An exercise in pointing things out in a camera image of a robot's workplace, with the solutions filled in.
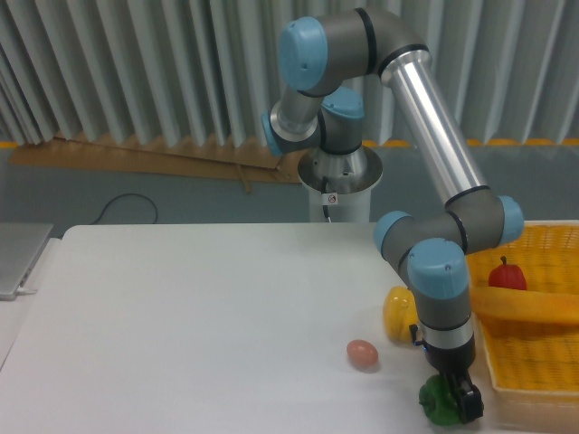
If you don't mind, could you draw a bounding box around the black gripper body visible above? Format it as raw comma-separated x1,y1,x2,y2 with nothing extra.
422,336,476,382

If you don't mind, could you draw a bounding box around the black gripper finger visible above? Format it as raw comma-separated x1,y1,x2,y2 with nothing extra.
458,377,483,423
444,373,462,423

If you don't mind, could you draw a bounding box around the green bell pepper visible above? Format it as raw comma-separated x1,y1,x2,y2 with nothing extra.
419,374,461,427

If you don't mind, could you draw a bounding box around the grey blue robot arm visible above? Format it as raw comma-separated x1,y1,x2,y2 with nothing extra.
261,7,524,424

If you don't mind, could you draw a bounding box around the yellow woven basket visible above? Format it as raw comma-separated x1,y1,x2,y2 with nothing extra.
467,221,578,400

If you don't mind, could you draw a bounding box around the yellow bell pepper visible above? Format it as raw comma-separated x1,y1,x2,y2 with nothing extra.
383,286,418,344

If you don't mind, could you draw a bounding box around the brown egg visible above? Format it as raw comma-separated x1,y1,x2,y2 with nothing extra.
346,339,379,370

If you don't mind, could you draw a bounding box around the red bell pepper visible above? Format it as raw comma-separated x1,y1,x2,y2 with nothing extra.
488,256,527,290

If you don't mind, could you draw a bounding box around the orange carrot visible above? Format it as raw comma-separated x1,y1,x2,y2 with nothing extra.
470,287,578,326

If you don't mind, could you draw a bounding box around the brown cardboard sheet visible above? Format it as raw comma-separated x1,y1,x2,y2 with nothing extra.
9,135,304,193

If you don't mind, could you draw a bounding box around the silver laptop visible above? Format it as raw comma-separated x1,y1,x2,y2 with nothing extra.
0,222,52,301

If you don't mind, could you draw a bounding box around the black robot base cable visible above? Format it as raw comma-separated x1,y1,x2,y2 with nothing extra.
320,176,335,223

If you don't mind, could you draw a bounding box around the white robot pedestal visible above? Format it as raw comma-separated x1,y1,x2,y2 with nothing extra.
298,146,383,223

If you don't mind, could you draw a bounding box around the black floor cable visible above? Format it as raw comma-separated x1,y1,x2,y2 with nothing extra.
88,193,159,225

